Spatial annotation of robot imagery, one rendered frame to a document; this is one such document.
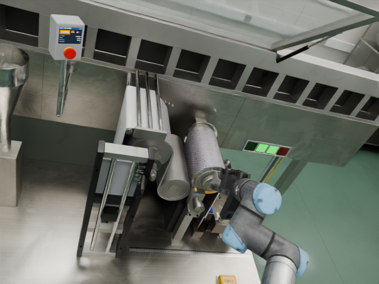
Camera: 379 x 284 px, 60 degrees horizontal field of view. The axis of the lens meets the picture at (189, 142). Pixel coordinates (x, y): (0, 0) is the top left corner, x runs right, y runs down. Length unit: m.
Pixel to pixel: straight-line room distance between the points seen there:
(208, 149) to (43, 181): 0.73
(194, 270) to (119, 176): 0.57
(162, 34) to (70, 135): 0.60
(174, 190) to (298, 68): 0.70
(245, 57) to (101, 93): 0.58
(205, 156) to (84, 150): 0.59
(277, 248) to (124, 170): 0.48
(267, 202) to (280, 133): 0.79
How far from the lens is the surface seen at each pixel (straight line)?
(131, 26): 1.22
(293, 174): 2.16
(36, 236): 1.39
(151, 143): 1.08
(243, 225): 0.89
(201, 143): 1.29
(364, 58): 4.81
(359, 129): 1.83
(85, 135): 1.50
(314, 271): 3.05
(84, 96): 1.37
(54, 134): 1.52
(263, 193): 0.87
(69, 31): 0.90
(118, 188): 1.07
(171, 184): 1.23
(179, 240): 1.45
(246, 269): 1.52
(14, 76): 1.04
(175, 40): 1.25
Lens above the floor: 2.07
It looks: 37 degrees down
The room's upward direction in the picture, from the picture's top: 23 degrees clockwise
